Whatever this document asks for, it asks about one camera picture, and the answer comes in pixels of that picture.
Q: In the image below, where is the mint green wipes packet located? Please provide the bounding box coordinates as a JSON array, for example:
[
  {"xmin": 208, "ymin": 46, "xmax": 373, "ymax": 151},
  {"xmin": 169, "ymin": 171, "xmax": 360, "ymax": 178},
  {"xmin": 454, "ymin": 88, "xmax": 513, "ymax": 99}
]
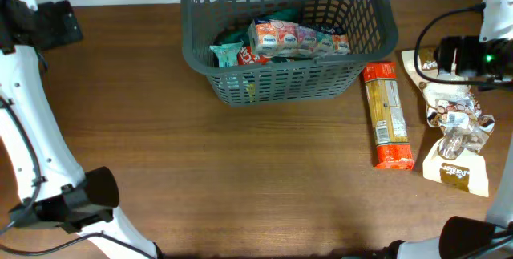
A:
[{"xmin": 210, "ymin": 42, "xmax": 243, "ymax": 91}]

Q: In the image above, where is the green Nescafe coffee bag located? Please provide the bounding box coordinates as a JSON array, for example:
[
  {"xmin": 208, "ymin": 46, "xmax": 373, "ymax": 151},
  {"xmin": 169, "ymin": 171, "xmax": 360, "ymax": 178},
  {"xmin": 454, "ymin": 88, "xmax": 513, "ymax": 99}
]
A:
[{"xmin": 214, "ymin": 9, "xmax": 299, "ymax": 65}]

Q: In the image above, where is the Kleenex tissue multipack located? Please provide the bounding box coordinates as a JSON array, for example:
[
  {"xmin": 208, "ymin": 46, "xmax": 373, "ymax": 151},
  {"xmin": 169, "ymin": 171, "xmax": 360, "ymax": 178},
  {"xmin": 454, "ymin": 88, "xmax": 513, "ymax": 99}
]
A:
[{"xmin": 248, "ymin": 19, "xmax": 351, "ymax": 59}]

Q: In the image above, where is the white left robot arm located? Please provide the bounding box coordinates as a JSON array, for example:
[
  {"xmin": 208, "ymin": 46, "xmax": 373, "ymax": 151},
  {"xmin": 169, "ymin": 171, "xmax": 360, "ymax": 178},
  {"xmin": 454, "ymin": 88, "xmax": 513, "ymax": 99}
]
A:
[{"xmin": 1, "ymin": 0, "xmax": 163, "ymax": 258}]

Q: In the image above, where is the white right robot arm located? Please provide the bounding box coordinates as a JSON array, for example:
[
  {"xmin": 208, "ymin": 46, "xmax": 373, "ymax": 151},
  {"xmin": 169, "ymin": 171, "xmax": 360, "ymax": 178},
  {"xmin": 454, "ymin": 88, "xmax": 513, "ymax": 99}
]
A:
[{"xmin": 394, "ymin": 0, "xmax": 512, "ymax": 258}]

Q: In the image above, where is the beige rice pouch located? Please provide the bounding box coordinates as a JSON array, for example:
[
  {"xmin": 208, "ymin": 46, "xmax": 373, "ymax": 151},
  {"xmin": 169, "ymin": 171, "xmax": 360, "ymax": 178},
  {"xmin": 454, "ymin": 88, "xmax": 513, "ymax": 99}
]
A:
[{"xmin": 401, "ymin": 50, "xmax": 495, "ymax": 134}]

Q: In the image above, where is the beige nut mix pouch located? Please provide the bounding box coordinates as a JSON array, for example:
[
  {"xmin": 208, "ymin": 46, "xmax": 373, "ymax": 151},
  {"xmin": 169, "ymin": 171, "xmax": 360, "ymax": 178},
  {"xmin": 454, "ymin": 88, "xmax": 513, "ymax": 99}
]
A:
[{"xmin": 422, "ymin": 123, "xmax": 495, "ymax": 197}]

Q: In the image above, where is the red spaghetti pasta packet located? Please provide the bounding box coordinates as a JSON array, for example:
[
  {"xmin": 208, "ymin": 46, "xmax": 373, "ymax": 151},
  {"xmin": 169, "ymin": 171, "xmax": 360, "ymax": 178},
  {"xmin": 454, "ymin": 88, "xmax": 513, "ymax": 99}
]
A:
[{"xmin": 362, "ymin": 62, "xmax": 414, "ymax": 170}]

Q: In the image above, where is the grey plastic mesh basket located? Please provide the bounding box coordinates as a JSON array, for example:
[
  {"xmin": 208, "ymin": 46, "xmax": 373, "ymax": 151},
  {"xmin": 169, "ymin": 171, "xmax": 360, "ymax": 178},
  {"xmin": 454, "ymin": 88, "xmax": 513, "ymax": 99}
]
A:
[{"xmin": 180, "ymin": 0, "xmax": 398, "ymax": 106}]

